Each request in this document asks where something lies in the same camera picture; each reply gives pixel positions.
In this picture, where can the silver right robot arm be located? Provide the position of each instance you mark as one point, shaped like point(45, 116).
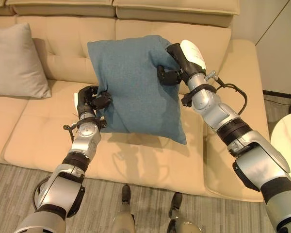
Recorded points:
point(242, 148)

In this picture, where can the silver left robot leg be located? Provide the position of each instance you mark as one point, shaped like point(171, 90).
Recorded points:
point(124, 208)

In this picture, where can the silver right robot leg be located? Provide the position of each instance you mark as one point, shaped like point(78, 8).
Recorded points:
point(178, 213)

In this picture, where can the grey square cushion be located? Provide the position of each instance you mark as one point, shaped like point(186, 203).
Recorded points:
point(13, 63)

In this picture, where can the silver robot leg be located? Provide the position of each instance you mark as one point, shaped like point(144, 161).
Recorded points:
point(124, 208)
point(178, 213)

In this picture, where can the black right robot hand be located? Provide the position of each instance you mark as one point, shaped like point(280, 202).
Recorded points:
point(184, 58)

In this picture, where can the blue square cushion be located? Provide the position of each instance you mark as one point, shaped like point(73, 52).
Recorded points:
point(133, 89)

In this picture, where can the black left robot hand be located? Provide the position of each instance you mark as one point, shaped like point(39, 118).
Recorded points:
point(83, 100)

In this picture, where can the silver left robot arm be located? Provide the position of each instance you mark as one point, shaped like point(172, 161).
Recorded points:
point(63, 174)

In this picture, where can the beige leather sofa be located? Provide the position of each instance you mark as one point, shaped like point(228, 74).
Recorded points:
point(140, 48)

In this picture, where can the round white side table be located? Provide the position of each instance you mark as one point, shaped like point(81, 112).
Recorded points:
point(287, 132)

